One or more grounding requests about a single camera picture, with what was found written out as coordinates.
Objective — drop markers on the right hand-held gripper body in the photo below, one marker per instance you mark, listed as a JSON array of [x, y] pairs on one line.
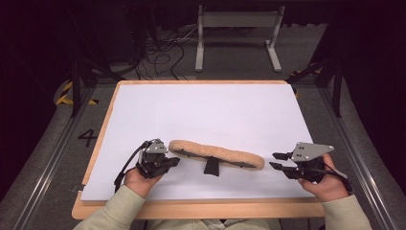
[[309, 151]]

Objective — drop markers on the tan fleece black-lined cover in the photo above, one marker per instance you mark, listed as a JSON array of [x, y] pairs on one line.
[[220, 152]]

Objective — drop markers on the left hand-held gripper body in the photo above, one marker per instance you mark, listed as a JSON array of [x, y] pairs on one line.
[[153, 159]]

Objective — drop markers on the small metal clip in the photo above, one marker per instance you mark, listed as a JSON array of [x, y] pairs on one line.
[[77, 188]]

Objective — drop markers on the wooden table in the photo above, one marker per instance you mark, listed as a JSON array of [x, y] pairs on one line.
[[191, 209]]

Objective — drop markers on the person's torso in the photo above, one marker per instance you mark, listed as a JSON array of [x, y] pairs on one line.
[[210, 225]]

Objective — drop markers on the grey metal stand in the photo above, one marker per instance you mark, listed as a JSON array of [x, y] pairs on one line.
[[237, 19]]

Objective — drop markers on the black tripod stand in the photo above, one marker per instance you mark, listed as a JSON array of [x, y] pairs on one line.
[[76, 83], [336, 86]]

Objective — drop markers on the white table sheet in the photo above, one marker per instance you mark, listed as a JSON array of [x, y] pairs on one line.
[[204, 115]]

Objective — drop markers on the yellow black floor tape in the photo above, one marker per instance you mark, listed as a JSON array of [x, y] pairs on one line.
[[65, 96], [298, 93]]

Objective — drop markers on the aluminium floor rail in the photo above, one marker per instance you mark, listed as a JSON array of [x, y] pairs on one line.
[[354, 153], [56, 153]]

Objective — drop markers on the person's left hand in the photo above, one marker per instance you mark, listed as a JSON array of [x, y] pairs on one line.
[[139, 183]]

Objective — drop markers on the person's right hand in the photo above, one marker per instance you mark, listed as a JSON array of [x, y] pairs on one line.
[[328, 188]]

